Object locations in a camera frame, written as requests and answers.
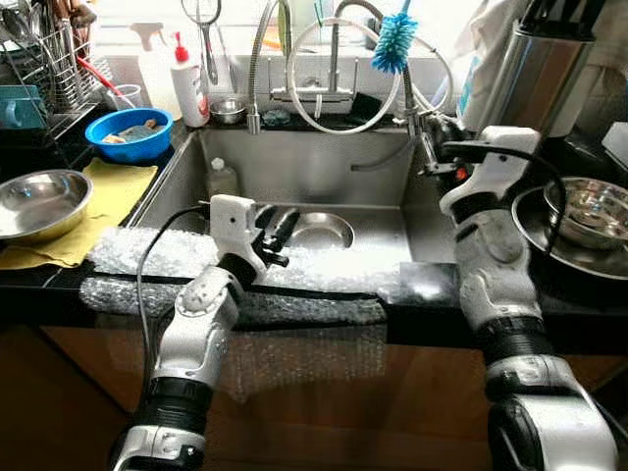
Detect small steel plate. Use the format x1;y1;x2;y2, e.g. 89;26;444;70
285;211;356;251

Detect clear plastic bottle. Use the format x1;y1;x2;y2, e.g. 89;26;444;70
206;157;239;197

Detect stainless steel sink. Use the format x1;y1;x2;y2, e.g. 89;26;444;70
128;126;462;266

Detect small steel cup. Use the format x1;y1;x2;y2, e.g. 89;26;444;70
209;96;248;126

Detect flexible steel faucet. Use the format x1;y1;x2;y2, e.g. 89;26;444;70
245;0;292;135

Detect steel knife block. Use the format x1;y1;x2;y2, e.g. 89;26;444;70
481;0;602;138

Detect white cloth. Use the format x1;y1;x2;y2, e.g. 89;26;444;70
461;0;536;104

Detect blue bottle brush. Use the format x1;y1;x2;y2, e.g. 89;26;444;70
371;10;420;76

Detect white bottle with red cap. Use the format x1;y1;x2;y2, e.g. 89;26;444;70
169;31;210;129

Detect yellow cloth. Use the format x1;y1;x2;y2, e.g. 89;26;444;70
0;157;160;271

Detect deep steel bowl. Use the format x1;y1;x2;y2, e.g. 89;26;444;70
545;177;628;251

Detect pale food scraps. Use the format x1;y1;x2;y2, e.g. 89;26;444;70
103;118;163;144

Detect large steel plate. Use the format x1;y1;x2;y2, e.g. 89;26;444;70
512;182;628;281

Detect white box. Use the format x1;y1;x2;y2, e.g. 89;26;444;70
601;123;628;166

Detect blue plastic bowl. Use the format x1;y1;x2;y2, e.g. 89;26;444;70
84;107;175;164

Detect white spray bottle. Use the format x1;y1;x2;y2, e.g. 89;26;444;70
132;22;183;109

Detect clear plastic cup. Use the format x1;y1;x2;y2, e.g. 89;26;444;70
103;83;146;111

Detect brown wooden cabinet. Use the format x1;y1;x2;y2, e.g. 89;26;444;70
0;324;628;471

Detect wide shallow steel bowl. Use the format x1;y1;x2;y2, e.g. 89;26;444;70
0;169;94;244

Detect teal mug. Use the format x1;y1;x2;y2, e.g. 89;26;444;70
0;83;48;131

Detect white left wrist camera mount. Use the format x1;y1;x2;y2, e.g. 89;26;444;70
209;194;268;276

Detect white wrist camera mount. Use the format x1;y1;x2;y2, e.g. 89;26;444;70
439;126;543;217
209;194;268;276

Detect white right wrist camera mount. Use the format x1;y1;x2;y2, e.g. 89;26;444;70
439;126;543;217

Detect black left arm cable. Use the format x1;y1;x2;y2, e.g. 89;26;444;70
135;201;212;389

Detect white looped hose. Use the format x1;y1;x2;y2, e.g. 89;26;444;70
285;18;457;135

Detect steel loop-handled utensil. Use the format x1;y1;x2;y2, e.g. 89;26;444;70
182;0;222;87

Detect red handled utensil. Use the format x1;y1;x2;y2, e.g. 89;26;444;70
77;56;129;99

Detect wire dish rack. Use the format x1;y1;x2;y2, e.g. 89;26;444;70
10;15;99;124

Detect brown wooden utensil handles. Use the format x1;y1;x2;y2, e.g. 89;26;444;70
49;0;99;28

